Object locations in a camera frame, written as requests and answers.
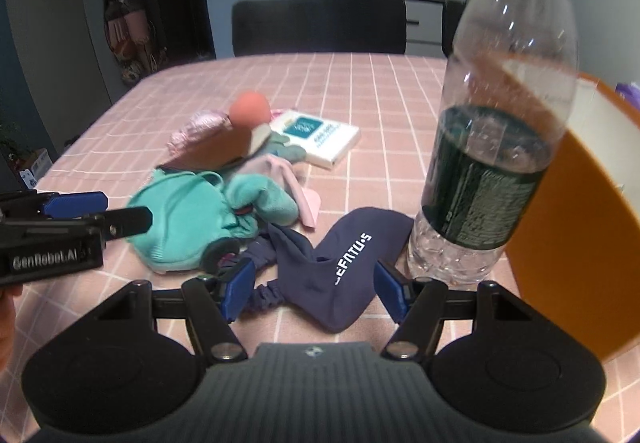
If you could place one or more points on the white counter cabinet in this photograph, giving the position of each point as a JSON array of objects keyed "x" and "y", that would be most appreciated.
[{"x": 425, "y": 13}]

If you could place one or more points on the cardboard box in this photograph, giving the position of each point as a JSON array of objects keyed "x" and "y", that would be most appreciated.
[{"x": 36, "y": 168}]

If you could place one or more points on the shiny pink wrapper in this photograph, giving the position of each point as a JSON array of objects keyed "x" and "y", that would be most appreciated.
[{"x": 200, "y": 123}]

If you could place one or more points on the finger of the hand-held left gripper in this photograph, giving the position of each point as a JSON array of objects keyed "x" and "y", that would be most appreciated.
[
  {"x": 127, "y": 222},
  {"x": 75, "y": 203}
]

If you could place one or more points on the navy scrunchie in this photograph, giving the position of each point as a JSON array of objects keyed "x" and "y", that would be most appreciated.
[{"x": 265, "y": 298}]

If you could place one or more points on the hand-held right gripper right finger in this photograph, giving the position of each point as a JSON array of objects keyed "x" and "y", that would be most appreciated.
[{"x": 392, "y": 293}]

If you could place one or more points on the peach makeup sponge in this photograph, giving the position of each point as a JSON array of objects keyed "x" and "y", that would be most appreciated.
[{"x": 249, "y": 109}]

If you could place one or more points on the pink checked tablecloth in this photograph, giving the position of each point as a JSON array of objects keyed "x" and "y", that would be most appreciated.
[{"x": 375, "y": 88}]

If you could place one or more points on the orange storage box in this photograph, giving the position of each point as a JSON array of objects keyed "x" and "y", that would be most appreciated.
[{"x": 575, "y": 248}]

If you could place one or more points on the white tissue pack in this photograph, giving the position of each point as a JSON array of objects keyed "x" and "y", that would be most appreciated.
[{"x": 320, "y": 138}]

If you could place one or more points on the grey green sock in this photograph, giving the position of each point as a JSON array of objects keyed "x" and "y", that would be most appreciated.
[{"x": 290, "y": 150}]

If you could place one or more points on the cluttered coat rack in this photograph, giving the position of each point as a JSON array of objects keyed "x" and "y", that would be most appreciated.
[{"x": 132, "y": 28}]

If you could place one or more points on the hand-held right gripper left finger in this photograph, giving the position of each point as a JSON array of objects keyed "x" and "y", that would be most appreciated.
[{"x": 237, "y": 288}]

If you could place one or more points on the teal sock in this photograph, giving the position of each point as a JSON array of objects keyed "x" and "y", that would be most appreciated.
[{"x": 267, "y": 203}]

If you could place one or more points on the purple tissue pack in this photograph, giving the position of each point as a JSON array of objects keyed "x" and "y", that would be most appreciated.
[{"x": 629, "y": 92}]

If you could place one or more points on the pink sock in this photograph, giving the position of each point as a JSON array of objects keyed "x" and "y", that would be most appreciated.
[{"x": 300, "y": 195}]

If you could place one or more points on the teal cloth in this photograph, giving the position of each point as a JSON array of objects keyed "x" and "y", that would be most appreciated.
[{"x": 180, "y": 218}]

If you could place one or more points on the clear plastic water bottle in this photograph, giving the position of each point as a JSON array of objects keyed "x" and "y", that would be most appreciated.
[{"x": 490, "y": 173}]

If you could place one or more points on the black chair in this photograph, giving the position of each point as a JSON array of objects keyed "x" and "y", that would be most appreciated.
[{"x": 320, "y": 25}]

